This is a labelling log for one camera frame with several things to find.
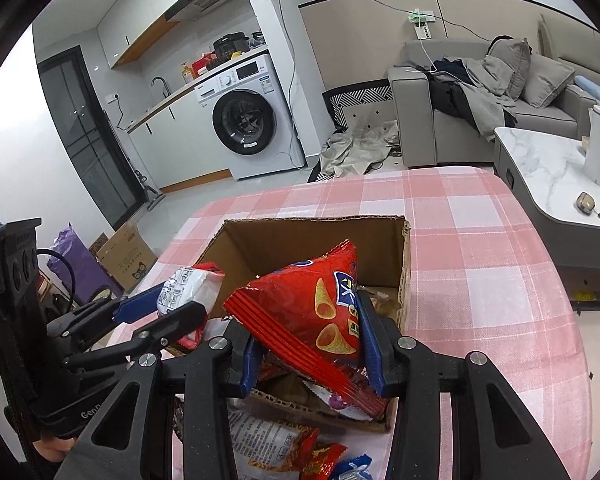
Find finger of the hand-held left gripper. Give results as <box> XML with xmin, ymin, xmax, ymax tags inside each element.
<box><xmin>45</xmin><ymin>282</ymin><xmax>168</xmax><ymax>356</ymax></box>
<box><xmin>60</xmin><ymin>301</ymin><xmax>210</xmax><ymax>368</ymax></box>

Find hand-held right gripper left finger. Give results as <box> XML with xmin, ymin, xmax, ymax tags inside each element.
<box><xmin>55</xmin><ymin>317</ymin><xmax>267</xmax><ymax>480</ymax></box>

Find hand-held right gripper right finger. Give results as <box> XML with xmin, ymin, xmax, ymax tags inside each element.
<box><xmin>356</xmin><ymin>289</ymin><xmax>571</xmax><ymax>480</ymax></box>

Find white red printed snack packet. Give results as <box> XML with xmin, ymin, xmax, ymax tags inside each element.
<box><xmin>155</xmin><ymin>261</ymin><xmax>226</xmax><ymax>353</ymax></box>

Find red cone snack packet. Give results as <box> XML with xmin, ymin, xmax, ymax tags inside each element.
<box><xmin>223</xmin><ymin>239</ymin><xmax>388</xmax><ymax>416</ymax></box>

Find brown cardboard box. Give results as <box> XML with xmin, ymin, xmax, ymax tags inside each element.
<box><xmin>192</xmin><ymin>215</ymin><xmax>412</xmax><ymax>433</ymax></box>

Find person's left hand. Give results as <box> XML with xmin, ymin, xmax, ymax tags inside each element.
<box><xmin>32</xmin><ymin>435</ymin><xmax>78</xmax><ymax>466</ymax></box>

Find round stool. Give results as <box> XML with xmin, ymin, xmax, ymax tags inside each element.
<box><xmin>77</xmin><ymin>285</ymin><xmax>125</xmax><ymax>308</ymax></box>

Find printed cardboard box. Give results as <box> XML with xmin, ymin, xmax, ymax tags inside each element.
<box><xmin>96</xmin><ymin>220</ymin><xmax>158</xmax><ymax>291</ymax></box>

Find white red noodle snack packet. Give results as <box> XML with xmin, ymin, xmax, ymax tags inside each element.
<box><xmin>227</xmin><ymin>407</ymin><xmax>321</xmax><ymax>473</ymax></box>

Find purple plastic bag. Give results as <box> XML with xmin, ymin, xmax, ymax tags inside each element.
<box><xmin>47</xmin><ymin>225</ymin><xmax>126</xmax><ymax>306</ymax></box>

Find grey floor mop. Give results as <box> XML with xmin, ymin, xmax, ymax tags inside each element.
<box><xmin>130</xmin><ymin>157</ymin><xmax>167</xmax><ymax>213</ymax></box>

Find blue snack packet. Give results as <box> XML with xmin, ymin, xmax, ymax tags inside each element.
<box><xmin>330</xmin><ymin>454</ymin><xmax>373</xmax><ymax>480</ymax></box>

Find pink plaid tablecloth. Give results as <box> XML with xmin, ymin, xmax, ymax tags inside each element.
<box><xmin>150</xmin><ymin>165</ymin><xmax>593</xmax><ymax>480</ymax></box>

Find black glass door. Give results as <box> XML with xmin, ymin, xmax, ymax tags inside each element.
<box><xmin>37</xmin><ymin>45</ymin><xmax>146</xmax><ymax>231</ymax></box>

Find white base cabinets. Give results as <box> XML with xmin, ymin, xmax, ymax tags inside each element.
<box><xmin>127</xmin><ymin>95</ymin><xmax>233</xmax><ymax>193</ymax></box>

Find grey crumpled floor sheet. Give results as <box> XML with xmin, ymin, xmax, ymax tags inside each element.
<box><xmin>307</xmin><ymin>120</ymin><xmax>401</xmax><ymax>183</ymax></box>

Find white washing machine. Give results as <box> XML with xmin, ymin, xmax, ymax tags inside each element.
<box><xmin>196</xmin><ymin>52</ymin><xmax>306</xmax><ymax>181</ymax></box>

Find grey sofa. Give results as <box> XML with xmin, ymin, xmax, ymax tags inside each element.
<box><xmin>387</xmin><ymin>37</ymin><xmax>600</xmax><ymax>168</ymax></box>

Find marble coffee table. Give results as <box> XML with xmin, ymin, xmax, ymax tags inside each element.
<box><xmin>494</xmin><ymin>126</ymin><xmax>600</xmax><ymax>311</ymax></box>

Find pile of dark clothes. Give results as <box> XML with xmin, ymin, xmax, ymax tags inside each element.
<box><xmin>427</xmin><ymin>57</ymin><xmax>518</xmax><ymax>136</ymax></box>

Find black rice cooker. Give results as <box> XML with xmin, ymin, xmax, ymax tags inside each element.
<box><xmin>212</xmin><ymin>32</ymin><xmax>248</xmax><ymax>58</ymax></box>

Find grey pillow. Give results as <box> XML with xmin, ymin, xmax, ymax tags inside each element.
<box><xmin>487</xmin><ymin>37</ymin><xmax>531</xmax><ymax>101</ymax></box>
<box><xmin>522</xmin><ymin>52</ymin><xmax>576</xmax><ymax>108</ymax></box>

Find light blue rolled mat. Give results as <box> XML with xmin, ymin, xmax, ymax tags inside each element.
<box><xmin>574</xmin><ymin>75</ymin><xmax>600</xmax><ymax>107</ymax></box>

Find small grey keychain case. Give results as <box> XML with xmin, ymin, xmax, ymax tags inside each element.
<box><xmin>574</xmin><ymin>191</ymin><xmax>600</xmax><ymax>221</ymax></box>

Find white wall cabinets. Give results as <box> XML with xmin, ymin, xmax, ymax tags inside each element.
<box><xmin>97</xmin><ymin>0</ymin><xmax>191</xmax><ymax>68</ymax></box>

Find white wall power strip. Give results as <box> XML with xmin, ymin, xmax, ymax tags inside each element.
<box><xmin>407</xmin><ymin>8</ymin><xmax>436</xmax><ymax>40</ymax></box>

